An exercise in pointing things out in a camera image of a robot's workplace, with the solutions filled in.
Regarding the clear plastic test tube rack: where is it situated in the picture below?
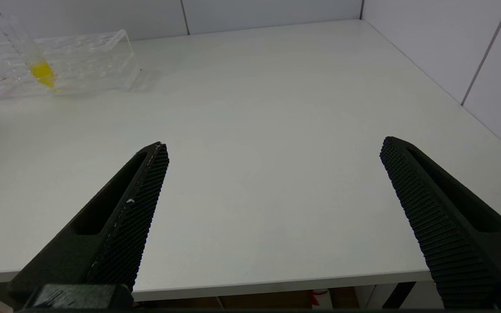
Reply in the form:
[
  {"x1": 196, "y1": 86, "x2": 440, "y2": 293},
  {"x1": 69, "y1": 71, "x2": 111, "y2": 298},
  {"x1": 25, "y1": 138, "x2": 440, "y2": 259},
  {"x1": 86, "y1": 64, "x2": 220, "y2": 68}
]
[{"x1": 0, "y1": 30, "x2": 143, "y2": 104}]

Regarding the black table leg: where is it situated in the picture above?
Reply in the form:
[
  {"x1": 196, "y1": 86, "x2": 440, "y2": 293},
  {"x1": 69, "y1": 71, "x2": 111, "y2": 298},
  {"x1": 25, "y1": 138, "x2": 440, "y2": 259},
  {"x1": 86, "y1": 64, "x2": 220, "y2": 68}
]
[{"x1": 382, "y1": 282, "x2": 417, "y2": 309}]

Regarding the test tube with yellow pigment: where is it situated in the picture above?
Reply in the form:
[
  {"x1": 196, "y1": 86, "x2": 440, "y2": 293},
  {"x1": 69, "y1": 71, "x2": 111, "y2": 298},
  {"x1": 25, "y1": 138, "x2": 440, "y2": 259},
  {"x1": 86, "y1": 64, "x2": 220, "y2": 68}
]
[{"x1": 0, "y1": 14, "x2": 58, "y2": 88}]

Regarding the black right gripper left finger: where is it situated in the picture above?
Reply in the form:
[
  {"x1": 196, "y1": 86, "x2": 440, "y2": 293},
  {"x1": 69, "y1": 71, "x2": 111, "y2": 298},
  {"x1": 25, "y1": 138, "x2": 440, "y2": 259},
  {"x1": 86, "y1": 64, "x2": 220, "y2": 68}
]
[{"x1": 9, "y1": 142, "x2": 170, "y2": 307}]

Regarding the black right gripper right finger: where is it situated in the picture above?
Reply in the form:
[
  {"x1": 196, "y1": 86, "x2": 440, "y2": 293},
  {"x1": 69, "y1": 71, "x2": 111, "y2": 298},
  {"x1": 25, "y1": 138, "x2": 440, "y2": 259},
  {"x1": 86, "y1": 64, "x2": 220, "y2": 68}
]
[{"x1": 380, "y1": 137, "x2": 501, "y2": 309}]

